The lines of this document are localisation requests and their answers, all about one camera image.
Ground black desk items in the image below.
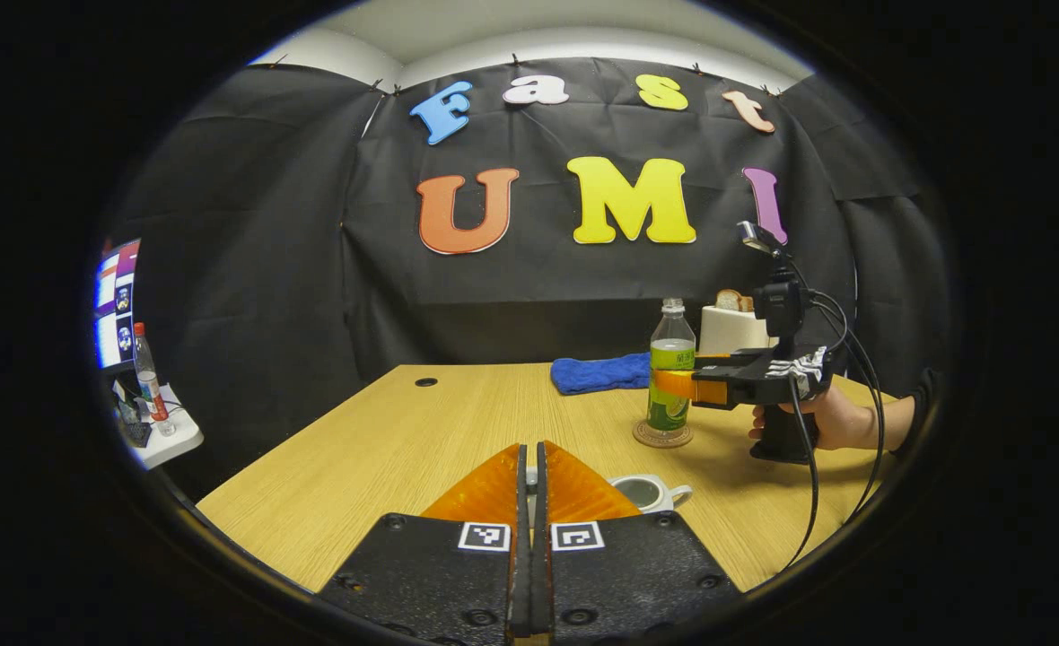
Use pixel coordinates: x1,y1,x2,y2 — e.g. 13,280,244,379
112,377,152,448

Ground red-capped plastic bottle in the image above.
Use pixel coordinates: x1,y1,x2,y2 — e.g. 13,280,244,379
132,323,176,438

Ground computer monitor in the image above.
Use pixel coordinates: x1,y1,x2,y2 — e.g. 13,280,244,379
94,238,142,371

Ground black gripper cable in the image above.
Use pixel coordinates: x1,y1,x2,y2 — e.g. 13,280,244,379
779,377,820,573
808,287,887,528

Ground white teacup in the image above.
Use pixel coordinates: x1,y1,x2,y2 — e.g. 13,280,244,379
610,474,694,514

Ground black backdrop cloth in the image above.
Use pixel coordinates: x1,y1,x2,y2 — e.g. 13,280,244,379
108,58,952,499

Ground round brown coaster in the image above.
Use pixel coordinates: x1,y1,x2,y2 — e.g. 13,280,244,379
633,420,695,449

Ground white side table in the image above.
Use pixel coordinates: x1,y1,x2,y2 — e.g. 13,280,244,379
112,381,205,470

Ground white toaster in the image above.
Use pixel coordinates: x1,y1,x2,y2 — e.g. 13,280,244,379
698,305,773,355

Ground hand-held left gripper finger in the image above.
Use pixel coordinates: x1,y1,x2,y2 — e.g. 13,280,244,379
534,441,746,642
319,442,530,642

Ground blue towel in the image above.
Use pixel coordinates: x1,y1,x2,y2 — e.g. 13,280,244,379
550,352,652,396

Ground clear green-label water bottle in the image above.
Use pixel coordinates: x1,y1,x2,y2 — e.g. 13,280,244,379
646,298,697,438

